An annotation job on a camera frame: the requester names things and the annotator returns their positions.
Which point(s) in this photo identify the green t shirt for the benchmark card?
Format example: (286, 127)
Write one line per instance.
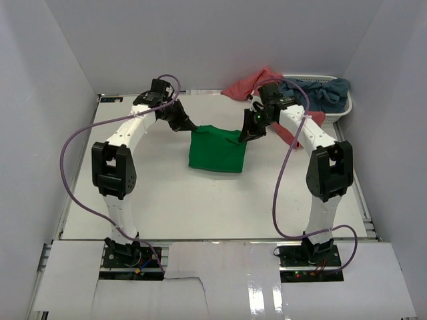
(217, 150)

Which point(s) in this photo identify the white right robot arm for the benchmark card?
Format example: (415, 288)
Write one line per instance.
(330, 168)

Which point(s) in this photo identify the white plastic laundry basket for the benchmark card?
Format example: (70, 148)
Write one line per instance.
(329, 117)

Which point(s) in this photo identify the dark blue t shirt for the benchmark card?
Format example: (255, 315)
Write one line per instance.
(326, 97)

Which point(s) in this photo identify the black label sticker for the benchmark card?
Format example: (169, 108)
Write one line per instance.
(111, 100)

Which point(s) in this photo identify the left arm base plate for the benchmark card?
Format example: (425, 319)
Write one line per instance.
(130, 262)

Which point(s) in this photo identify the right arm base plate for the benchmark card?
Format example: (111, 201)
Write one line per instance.
(298, 266)

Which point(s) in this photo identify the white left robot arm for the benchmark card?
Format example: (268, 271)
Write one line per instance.
(112, 165)

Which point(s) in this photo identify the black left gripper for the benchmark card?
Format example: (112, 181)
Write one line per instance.
(183, 122)

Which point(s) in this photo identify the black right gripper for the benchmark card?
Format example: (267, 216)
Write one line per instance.
(249, 132)

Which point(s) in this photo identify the salmon pink t shirt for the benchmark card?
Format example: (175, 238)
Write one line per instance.
(242, 88)

